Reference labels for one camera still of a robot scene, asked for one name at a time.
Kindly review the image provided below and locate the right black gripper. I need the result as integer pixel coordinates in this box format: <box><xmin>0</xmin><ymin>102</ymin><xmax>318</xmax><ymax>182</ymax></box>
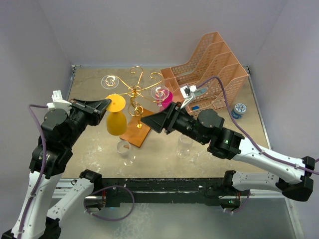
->
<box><xmin>141</xmin><ymin>102</ymin><xmax>208</xmax><ymax>144</ymax></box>

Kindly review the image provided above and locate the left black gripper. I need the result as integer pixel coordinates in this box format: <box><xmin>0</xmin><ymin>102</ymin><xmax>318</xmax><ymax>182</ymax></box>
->
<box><xmin>64</xmin><ymin>98</ymin><xmax>112</xmax><ymax>147</ymax></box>

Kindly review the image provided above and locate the yellow plastic wine glass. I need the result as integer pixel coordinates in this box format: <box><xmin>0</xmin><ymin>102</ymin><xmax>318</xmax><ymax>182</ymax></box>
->
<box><xmin>106</xmin><ymin>94</ymin><xmax>127</xmax><ymax>136</ymax></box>

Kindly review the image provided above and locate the clear wine glass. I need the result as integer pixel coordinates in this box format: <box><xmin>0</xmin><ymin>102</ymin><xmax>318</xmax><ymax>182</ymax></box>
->
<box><xmin>117</xmin><ymin>140</ymin><xmax>136</xmax><ymax>166</ymax></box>
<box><xmin>176</xmin><ymin>134</ymin><xmax>194</xmax><ymax>158</ymax></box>
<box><xmin>101</xmin><ymin>75</ymin><xmax>120</xmax><ymax>90</ymax></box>

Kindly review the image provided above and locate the clear champagne flute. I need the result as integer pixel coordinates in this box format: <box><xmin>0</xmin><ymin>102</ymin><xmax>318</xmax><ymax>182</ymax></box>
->
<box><xmin>151</xmin><ymin>85</ymin><xmax>169</xmax><ymax>111</ymax></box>

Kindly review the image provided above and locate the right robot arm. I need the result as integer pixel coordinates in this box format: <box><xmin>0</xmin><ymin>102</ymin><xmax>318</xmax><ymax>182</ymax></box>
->
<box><xmin>141</xmin><ymin>102</ymin><xmax>315</xmax><ymax>202</ymax></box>

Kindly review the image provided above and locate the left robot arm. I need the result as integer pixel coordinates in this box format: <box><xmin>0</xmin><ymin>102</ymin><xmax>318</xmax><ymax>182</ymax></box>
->
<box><xmin>2</xmin><ymin>99</ymin><xmax>111</xmax><ymax>239</ymax></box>

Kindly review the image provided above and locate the pink plastic wine glass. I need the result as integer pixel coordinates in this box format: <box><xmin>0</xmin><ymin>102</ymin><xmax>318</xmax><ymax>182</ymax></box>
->
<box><xmin>158</xmin><ymin>91</ymin><xmax>173</xmax><ymax>109</ymax></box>

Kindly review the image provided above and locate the orange plastic file organizer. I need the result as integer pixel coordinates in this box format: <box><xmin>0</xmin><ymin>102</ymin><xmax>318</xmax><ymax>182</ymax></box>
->
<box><xmin>161</xmin><ymin>32</ymin><xmax>248</xmax><ymax>117</ymax></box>

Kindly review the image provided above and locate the blue white round tin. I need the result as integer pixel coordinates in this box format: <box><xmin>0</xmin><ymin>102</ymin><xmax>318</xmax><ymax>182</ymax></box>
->
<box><xmin>231</xmin><ymin>103</ymin><xmax>247</xmax><ymax>119</ymax></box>

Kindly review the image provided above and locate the gold wire wine glass rack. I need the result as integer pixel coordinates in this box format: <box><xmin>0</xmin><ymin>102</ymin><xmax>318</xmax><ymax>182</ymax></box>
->
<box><xmin>112</xmin><ymin>66</ymin><xmax>163</xmax><ymax>148</ymax></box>

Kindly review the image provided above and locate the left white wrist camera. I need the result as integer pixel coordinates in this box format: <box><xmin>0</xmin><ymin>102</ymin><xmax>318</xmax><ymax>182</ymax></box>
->
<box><xmin>47</xmin><ymin>90</ymin><xmax>71</xmax><ymax>112</ymax></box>

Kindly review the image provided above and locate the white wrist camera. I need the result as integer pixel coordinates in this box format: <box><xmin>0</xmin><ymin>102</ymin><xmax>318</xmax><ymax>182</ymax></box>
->
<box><xmin>180</xmin><ymin>85</ymin><xmax>197</xmax><ymax>109</ymax></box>
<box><xmin>47</xmin><ymin>90</ymin><xmax>71</xmax><ymax>112</ymax></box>

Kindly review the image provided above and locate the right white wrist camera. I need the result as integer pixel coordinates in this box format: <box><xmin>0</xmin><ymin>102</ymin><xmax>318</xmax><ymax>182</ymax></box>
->
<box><xmin>180</xmin><ymin>85</ymin><xmax>197</xmax><ymax>109</ymax></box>

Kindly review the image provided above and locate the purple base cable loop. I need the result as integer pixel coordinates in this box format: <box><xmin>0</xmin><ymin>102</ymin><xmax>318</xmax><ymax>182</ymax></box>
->
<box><xmin>83</xmin><ymin>185</ymin><xmax>135</xmax><ymax>221</ymax></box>

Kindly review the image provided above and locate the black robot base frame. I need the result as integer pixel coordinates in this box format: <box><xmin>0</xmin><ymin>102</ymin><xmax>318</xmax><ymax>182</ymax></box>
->
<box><xmin>80</xmin><ymin>169</ymin><xmax>249</xmax><ymax>209</ymax></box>

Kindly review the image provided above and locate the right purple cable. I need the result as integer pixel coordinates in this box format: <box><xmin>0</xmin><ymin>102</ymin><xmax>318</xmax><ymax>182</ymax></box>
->
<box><xmin>195</xmin><ymin>76</ymin><xmax>319</xmax><ymax>175</ymax></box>

